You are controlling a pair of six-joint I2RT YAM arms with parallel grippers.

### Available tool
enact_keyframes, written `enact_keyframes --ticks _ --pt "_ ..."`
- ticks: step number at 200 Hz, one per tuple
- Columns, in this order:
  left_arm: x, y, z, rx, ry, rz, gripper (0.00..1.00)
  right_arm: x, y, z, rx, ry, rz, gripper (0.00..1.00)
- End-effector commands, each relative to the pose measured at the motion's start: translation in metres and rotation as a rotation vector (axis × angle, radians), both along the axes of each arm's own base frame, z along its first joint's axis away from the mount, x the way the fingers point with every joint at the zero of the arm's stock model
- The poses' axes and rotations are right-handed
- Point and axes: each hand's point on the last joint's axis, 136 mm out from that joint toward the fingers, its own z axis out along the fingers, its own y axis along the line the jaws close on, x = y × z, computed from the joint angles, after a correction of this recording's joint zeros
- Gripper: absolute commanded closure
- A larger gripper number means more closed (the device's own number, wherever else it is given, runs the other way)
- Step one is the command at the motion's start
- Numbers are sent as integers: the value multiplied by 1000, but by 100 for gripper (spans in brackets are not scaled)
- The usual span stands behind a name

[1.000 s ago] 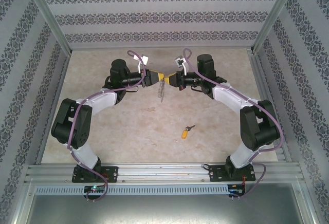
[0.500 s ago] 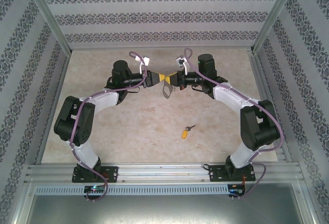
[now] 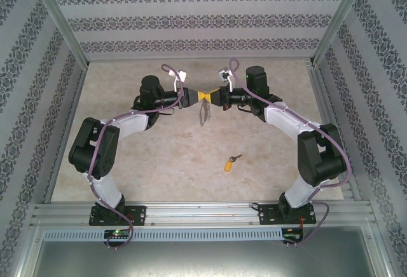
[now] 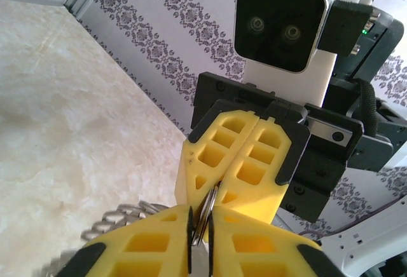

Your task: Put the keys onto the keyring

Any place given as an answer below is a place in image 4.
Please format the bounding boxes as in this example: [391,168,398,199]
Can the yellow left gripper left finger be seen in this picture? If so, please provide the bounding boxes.
[62,203,194,277]

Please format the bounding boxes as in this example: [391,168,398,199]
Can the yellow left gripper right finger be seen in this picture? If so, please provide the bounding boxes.
[208,206,347,277]

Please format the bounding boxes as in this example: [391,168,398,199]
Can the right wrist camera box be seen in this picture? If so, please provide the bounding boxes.
[233,0,340,108]

